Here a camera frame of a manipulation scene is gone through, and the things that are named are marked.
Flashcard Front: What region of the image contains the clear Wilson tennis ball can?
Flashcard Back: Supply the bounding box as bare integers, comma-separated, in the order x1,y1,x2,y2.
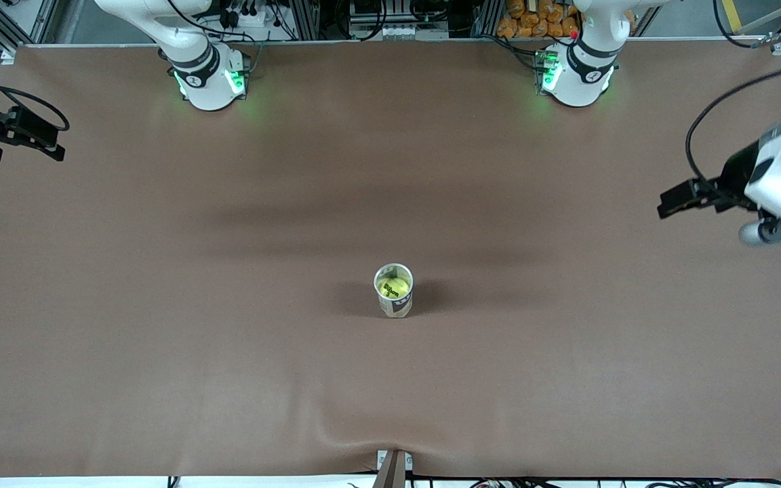
374,263,414,319

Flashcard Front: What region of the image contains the white power strip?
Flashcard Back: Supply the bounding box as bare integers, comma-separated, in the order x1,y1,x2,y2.
218,5,276,29

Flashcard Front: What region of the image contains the white terminal strip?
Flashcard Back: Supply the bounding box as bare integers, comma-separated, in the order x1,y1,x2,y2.
350,24,432,40

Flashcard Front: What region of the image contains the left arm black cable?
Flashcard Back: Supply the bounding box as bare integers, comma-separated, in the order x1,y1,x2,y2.
685,0,781,199

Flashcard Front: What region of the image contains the brown table mat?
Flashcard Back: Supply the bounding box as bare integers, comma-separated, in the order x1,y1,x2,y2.
0,39,781,479

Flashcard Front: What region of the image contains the pile of orange lumpy items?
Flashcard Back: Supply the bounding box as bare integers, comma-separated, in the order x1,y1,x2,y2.
497,0,581,39

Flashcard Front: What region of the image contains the aluminium rack profile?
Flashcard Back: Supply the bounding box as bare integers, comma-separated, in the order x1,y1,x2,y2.
472,0,500,38
289,0,320,40

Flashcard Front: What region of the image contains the table edge clamp bracket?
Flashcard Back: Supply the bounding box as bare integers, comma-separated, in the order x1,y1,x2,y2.
375,449,413,488

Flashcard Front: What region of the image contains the yellow Wilson tennis ball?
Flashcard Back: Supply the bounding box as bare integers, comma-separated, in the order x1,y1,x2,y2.
378,274,410,299

